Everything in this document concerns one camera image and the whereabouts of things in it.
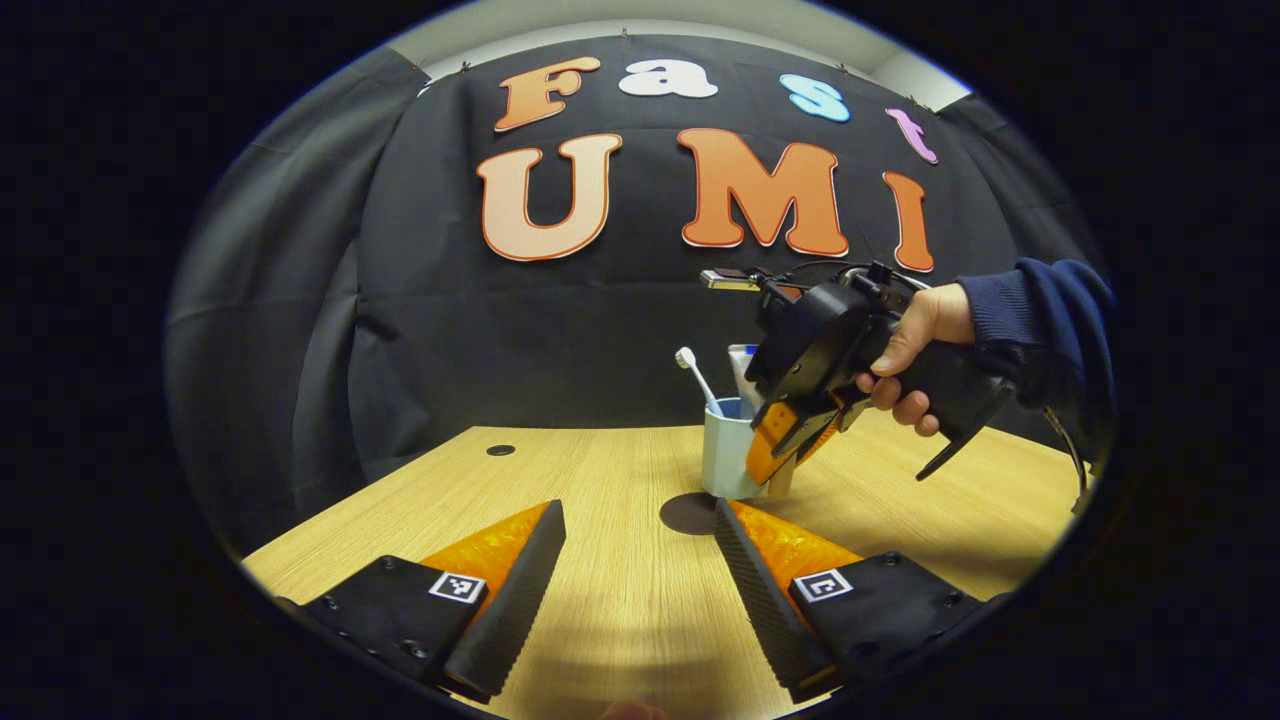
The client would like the black backdrop cloth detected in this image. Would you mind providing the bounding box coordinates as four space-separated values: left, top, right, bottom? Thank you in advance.
165 35 1111 551

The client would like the wooden desktop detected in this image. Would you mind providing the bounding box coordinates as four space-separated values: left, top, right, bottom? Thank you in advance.
240 405 1096 720

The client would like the grey cup with wooden handle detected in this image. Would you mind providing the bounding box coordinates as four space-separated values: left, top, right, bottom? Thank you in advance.
700 397 798 500

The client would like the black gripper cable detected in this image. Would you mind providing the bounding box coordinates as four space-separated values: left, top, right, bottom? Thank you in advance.
1040 405 1093 516

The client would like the white toothpaste tube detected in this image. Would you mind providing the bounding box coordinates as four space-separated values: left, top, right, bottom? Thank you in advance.
727 343 766 409

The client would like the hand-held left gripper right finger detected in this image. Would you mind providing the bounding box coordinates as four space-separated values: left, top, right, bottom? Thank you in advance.
713 498 1001 704

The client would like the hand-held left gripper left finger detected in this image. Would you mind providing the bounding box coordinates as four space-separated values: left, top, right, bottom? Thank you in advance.
275 500 567 703

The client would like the white toothbrush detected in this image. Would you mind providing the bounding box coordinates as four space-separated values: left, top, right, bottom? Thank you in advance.
675 346 724 418

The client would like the dark round coaster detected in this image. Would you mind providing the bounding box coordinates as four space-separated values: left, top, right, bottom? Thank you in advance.
659 491 723 536

